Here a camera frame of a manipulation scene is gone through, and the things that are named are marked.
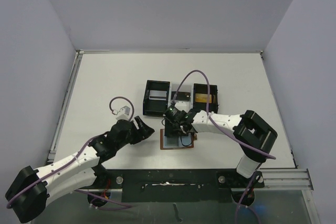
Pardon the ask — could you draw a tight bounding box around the aluminium left rail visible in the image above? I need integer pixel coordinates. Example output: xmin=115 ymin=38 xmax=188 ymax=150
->
xmin=46 ymin=50 xmax=83 ymax=164

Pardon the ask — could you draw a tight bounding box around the brown leather card holder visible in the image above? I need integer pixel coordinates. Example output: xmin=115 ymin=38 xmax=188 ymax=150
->
xmin=160 ymin=129 xmax=197 ymax=150

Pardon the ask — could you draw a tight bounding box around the black credit card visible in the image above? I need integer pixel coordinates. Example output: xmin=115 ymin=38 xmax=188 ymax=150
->
xmin=171 ymin=91 xmax=191 ymax=102

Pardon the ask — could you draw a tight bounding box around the gold credit card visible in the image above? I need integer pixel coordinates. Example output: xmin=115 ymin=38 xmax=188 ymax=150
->
xmin=194 ymin=93 xmax=212 ymax=103

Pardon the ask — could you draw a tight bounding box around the black white three-bin tray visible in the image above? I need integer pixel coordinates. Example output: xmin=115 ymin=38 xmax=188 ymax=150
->
xmin=142 ymin=80 xmax=218 ymax=118

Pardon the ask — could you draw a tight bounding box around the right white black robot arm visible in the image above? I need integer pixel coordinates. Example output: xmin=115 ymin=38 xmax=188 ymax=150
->
xmin=163 ymin=105 xmax=278 ymax=187

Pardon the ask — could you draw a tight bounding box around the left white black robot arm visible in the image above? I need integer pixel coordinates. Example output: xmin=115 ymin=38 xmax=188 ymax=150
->
xmin=5 ymin=116 xmax=155 ymax=223

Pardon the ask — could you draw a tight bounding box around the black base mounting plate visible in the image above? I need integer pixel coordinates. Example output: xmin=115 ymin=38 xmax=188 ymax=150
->
xmin=87 ymin=168 xmax=250 ymax=202

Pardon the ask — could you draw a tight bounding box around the silver white card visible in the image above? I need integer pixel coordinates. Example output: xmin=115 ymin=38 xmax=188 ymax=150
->
xmin=149 ymin=90 xmax=167 ymax=101

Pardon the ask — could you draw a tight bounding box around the aluminium rail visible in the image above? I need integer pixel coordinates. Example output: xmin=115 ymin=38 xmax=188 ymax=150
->
xmin=46 ymin=50 xmax=83 ymax=164
xmin=67 ymin=168 xmax=313 ymax=192

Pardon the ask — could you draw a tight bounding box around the aluminium front rail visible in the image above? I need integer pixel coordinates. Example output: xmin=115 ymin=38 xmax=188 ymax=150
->
xmin=67 ymin=168 xmax=313 ymax=192

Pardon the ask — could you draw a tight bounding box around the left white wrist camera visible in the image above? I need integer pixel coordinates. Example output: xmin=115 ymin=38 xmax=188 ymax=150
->
xmin=112 ymin=106 xmax=131 ymax=121

